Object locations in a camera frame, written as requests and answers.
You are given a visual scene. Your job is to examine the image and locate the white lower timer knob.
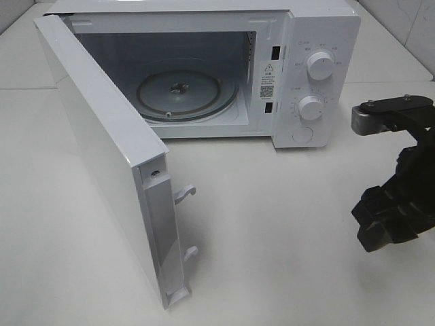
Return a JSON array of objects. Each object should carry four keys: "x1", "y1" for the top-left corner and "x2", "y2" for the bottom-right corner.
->
[{"x1": 298, "y1": 95, "x2": 324, "y2": 120}]

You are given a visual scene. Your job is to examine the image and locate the round door release button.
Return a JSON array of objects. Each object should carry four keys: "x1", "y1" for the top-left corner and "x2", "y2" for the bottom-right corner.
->
[{"x1": 292, "y1": 127, "x2": 313, "y2": 144}]

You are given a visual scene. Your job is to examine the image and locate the white microwave door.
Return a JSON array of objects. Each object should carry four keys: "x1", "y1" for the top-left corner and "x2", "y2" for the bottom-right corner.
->
[{"x1": 35, "y1": 15, "x2": 198, "y2": 307}]

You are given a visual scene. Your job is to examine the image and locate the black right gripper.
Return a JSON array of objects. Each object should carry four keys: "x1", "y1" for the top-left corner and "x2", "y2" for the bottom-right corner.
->
[{"x1": 351, "y1": 105, "x2": 434, "y2": 252}]

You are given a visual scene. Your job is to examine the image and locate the white warning label sticker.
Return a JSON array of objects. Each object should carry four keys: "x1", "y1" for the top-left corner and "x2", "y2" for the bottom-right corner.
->
[{"x1": 258, "y1": 60, "x2": 283, "y2": 101}]

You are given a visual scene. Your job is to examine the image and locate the white microwave oven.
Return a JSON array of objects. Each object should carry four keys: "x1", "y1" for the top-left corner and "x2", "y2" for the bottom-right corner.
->
[{"x1": 40, "y1": 1, "x2": 360, "y2": 148}]

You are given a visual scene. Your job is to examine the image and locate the white upper power knob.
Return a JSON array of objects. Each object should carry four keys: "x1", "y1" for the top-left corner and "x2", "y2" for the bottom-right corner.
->
[{"x1": 306, "y1": 50, "x2": 334, "y2": 81}]

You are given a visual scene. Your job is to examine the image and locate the glass microwave turntable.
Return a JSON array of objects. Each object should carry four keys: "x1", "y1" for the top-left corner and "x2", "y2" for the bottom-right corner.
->
[{"x1": 137, "y1": 69, "x2": 239, "y2": 122}]

